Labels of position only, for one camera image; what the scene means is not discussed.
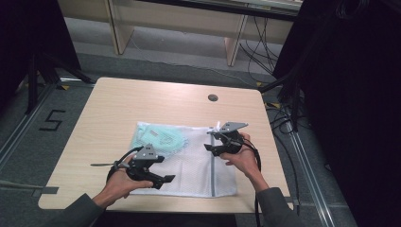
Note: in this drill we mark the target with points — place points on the person's dark lap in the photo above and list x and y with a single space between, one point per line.
164 220

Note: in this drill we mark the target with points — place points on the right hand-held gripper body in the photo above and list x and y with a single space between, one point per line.
231 143

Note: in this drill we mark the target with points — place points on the grey table grommet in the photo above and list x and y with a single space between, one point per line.
213 97

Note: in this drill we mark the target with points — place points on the person's left hand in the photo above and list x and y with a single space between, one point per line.
121 186

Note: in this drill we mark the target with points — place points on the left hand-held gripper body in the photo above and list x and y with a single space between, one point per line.
142 170

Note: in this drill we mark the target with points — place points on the white mesh laundry bag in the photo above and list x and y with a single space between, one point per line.
195 176

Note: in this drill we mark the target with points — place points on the mint green garment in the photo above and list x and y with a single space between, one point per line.
160 138

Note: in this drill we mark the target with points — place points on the grey tape strip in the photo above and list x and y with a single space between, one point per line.
45 190

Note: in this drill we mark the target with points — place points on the black curtain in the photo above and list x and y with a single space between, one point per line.
353 94
28 38

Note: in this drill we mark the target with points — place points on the light wooden shelf unit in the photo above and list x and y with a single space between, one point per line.
176 15

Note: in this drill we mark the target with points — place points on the person's right hand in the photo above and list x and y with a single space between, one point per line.
247 159

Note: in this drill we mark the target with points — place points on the metal floor rail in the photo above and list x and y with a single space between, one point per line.
310 176
22 126

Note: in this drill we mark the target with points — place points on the black metal stand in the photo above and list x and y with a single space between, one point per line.
33 85
294 104

